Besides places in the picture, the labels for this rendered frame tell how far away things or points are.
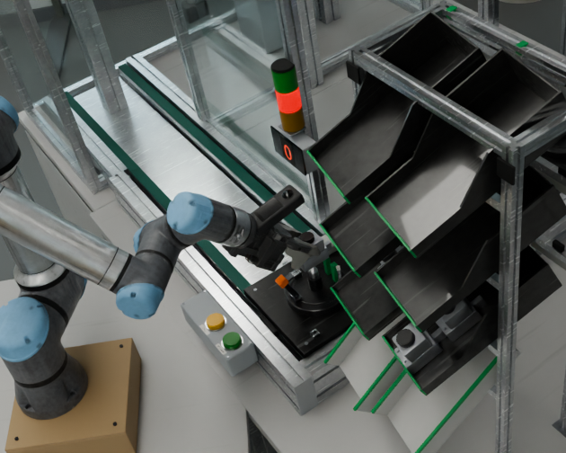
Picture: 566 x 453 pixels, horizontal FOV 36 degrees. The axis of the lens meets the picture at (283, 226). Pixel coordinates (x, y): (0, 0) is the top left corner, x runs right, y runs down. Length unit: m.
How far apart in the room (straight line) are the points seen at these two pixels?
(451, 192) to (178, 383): 0.93
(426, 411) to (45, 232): 0.74
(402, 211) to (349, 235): 0.22
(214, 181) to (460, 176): 1.18
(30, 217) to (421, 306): 0.67
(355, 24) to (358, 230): 1.59
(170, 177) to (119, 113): 0.38
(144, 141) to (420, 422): 1.29
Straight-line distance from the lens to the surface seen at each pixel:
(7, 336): 1.77
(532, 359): 1.91
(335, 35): 2.93
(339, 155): 1.36
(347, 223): 1.47
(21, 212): 1.53
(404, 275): 1.38
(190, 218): 1.54
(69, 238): 1.53
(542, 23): 4.56
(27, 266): 1.81
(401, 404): 1.65
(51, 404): 1.87
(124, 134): 2.60
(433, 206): 1.24
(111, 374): 1.92
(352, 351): 1.73
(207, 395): 1.93
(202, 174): 2.36
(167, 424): 1.91
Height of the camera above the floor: 2.38
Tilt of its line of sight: 43 degrees down
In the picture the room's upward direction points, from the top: 12 degrees counter-clockwise
